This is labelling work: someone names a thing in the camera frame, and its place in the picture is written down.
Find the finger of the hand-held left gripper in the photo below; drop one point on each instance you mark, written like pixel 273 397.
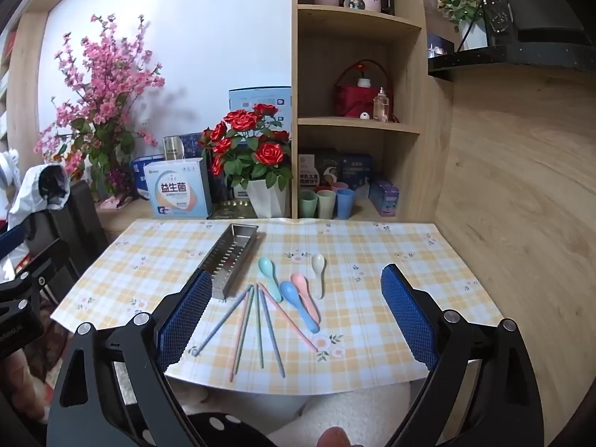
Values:
pixel 42 263
pixel 21 233

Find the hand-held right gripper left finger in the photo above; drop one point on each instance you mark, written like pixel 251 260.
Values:
pixel 181 319

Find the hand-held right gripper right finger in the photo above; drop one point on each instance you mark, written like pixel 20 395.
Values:
pixel 409 319

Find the blue chopstick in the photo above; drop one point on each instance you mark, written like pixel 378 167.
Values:
pixel 221 323
pixel 272 335

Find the pink chopstick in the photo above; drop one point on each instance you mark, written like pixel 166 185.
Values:
pixel 298 328
pixel 236 358

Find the metal utensil tray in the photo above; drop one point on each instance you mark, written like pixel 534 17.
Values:
pixel 228 260

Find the teal spoon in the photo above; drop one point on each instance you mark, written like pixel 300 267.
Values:
pixel 267 266

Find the white spoon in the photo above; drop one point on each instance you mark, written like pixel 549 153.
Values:
pixel 317 263

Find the blue spoon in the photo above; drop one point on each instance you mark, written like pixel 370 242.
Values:
pixel 288 291

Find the pink spoon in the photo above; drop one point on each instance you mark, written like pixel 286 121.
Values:
pixel 299 281

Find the white black jacket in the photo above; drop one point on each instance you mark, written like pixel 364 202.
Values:
pixel 28 195

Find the black chair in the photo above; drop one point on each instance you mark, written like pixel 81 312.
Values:
pixel 84 223

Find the yellow checkered floral tablecloth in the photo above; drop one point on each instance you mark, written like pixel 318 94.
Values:
pixel 372 251

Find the small pink pouch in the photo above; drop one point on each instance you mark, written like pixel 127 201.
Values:
pixel 114 203

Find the gold embossed tray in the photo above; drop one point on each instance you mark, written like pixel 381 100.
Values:
pixel 230 209

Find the black polka dot cushion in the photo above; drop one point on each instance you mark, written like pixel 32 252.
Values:
pixel 233 428

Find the purple box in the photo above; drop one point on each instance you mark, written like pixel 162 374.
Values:
pixel 384 198

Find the light blue product box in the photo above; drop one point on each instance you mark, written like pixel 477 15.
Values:
pixel 177 191

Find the blue cup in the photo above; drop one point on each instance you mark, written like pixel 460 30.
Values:
pixel 345 205

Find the blue white package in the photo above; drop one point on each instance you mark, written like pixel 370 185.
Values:
pixel 139 172

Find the tall dark blue box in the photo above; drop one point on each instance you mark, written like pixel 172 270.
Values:
pixel 219 186

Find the beige cup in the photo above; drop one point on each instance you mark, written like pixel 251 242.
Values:
pixel 326 205

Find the white faceted flower pot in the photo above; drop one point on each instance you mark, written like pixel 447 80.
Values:
pixel 267 200

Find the pink cup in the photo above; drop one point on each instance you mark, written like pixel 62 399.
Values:
pixel 340 186

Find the green cup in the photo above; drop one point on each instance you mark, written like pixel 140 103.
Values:
pixel 307 205

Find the wooden shelf unit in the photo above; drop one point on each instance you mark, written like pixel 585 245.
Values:
pixel 405 158

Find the dark blue illustrated box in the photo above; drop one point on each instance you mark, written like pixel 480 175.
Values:
pixel 354 167

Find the metal tumbler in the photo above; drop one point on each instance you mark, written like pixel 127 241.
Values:
pixel 173 148

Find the pink blossom bouquet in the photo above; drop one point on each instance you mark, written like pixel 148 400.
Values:
pixel 100 79

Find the dark blue patterned box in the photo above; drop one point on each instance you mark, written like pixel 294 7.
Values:
pixel 193 144

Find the white green box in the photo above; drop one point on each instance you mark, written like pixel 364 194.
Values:
pixel 305 165

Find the red rose plant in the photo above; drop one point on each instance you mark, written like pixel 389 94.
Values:
pixel 267 153

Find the clear perfume bottle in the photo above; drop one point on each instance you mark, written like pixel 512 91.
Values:
pixel 381 107

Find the red basket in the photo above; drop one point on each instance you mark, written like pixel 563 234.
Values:
pixel 349 100

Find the black shelf board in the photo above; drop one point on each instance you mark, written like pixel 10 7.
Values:
pixel 512 56

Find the white vase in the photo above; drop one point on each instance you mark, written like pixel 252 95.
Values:
pixel 472 37

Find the small snow globe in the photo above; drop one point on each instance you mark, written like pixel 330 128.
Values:
pixel 355 3

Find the pale pink rose bouquet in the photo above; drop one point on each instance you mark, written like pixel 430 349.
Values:
pixel 458 0

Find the black machine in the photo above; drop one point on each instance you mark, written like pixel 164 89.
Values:
pixel 535 9

